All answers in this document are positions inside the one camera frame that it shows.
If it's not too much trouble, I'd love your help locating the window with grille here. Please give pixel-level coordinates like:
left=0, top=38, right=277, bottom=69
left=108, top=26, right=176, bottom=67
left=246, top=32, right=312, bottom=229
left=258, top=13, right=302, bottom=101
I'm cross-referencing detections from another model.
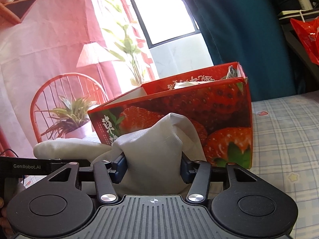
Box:
left=130, top=0, right=200, bottom=49

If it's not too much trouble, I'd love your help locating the pink printed backdrop curtain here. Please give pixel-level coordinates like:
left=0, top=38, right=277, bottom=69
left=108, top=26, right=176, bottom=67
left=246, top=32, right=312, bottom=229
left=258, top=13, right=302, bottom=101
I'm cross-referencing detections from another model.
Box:
left=1, top=0, right=158, bottom=158

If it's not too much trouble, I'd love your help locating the red plastic bag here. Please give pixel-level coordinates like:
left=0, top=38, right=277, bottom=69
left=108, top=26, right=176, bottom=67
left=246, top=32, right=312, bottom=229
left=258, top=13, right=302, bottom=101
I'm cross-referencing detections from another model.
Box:
left=290, top=17, right=319, bottom=65

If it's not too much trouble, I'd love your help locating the grey-white cloth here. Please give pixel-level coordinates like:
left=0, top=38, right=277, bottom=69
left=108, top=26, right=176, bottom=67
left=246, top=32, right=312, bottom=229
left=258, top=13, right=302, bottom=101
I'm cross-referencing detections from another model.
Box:
left=33, top=113, right=205, bottom=196

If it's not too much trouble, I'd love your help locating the dark teal curtain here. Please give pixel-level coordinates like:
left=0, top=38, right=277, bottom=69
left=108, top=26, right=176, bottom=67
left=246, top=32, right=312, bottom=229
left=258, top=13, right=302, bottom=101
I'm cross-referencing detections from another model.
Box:
left=184, top=0, right=296, bottom=101

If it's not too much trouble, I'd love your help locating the red strawberry cardboard box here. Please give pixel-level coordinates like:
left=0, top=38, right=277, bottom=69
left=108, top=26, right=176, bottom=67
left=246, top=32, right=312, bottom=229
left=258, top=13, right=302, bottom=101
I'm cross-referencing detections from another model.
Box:
left=88, top=62, right=252, bottom=168

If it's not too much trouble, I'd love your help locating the checked bed sheet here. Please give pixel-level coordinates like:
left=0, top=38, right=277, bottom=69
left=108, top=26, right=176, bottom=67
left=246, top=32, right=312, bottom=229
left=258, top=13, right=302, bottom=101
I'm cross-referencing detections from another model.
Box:
left=23, top=90, right=319, bottom=239

